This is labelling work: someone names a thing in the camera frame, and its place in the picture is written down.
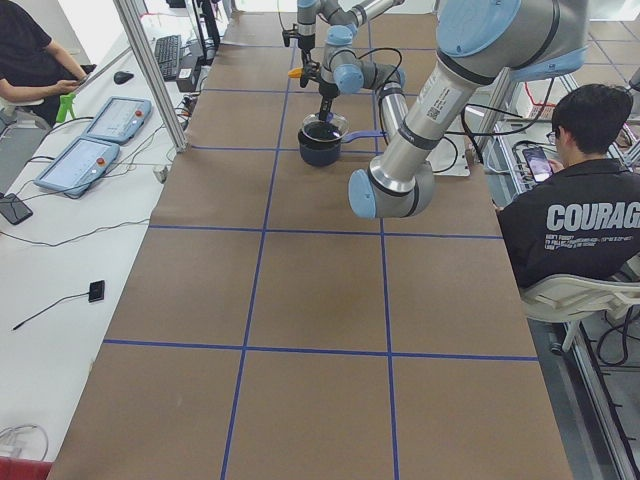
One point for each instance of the glass pot lid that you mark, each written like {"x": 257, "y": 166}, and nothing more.
{"x": 333, "y": 128}

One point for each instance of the dark blue saucepan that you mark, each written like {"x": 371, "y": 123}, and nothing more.
{"x": 320, "y": 154}

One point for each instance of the black keyboard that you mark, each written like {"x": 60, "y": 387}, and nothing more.
{"x": 167, "y": 51}

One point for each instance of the black computer mouse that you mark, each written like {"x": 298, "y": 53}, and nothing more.
{"x": 121, "y": 77}

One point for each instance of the upper blue teach pendant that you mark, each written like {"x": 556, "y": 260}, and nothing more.
{"x": 119, "y": 120}

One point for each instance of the blue teach pendant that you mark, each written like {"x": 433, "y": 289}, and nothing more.
{"x": 81, "y": 163}
{"x": 119, "y": 120}

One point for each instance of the smartphone in person's hands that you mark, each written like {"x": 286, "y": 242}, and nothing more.
{"x": 538, "y": 163}

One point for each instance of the lower blue teach pendant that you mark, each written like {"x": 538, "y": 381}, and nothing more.
{"x": 81, "y": 163}

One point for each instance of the green clamp stand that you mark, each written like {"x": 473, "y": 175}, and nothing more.
{"x": 66, "y": 107}

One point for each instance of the brown paper table mat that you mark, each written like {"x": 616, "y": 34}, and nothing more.
{"x": 266, "y": 332}

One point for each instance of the person in black at desk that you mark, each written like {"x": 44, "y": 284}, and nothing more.
{"x": 34, "y": 66}

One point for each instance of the person in black courage shirt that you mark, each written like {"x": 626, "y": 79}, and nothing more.
{"x": 584, "y": 219}

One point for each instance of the small black square pad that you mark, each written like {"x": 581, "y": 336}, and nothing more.
{"x": 96, "y": 291}

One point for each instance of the white chair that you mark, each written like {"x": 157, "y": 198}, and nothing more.
{"x": 569, "y": 299}

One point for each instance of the black smartphone on desk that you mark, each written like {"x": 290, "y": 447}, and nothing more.
{"x": 14, "y": 210}

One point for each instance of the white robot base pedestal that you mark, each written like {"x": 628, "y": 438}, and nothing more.
{"x": 455, "y": 154}

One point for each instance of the aluminium frame post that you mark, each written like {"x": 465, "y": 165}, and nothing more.
{"x": 138, "y": 41}

